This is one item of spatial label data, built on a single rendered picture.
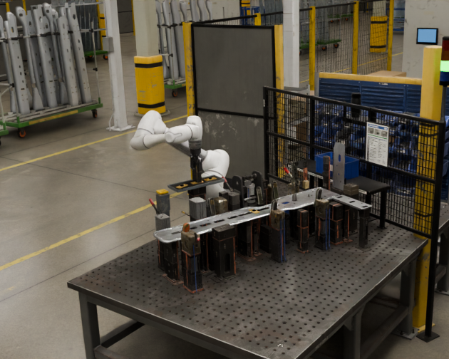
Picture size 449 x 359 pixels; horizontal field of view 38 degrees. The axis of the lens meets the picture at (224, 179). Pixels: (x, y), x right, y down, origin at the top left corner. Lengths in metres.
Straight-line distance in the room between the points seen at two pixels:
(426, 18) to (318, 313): 7.91
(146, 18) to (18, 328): 7.69
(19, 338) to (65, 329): 0.33
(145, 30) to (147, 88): 1.04
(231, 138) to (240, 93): 0.53
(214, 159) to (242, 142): 2.21
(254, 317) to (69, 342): 1.76
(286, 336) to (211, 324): 0.42
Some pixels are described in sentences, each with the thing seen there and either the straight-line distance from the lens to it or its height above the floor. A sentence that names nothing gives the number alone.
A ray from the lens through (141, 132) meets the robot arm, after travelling 4.62.
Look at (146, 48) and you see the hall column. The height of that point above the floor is 1.25.
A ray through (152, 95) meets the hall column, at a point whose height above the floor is 0.40.
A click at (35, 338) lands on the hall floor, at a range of 5.04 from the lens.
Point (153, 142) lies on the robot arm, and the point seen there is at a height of 1.40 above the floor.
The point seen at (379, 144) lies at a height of 1.30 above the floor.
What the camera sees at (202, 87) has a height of 1.29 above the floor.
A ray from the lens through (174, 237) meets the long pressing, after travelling 3.88.
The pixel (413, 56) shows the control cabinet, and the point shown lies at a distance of 11.11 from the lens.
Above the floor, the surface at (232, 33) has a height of 1.89.
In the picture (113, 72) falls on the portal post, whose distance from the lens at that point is 11.09.
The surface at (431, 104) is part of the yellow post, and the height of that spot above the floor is 1.64.
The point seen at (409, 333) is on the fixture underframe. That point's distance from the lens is 4.87.
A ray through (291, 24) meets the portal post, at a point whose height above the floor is 1.82.
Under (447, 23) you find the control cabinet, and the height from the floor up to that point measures 1.63.
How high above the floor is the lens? 2.49
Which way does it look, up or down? 18 degrees down
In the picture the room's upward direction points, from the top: 2 degrees counter-clockwise
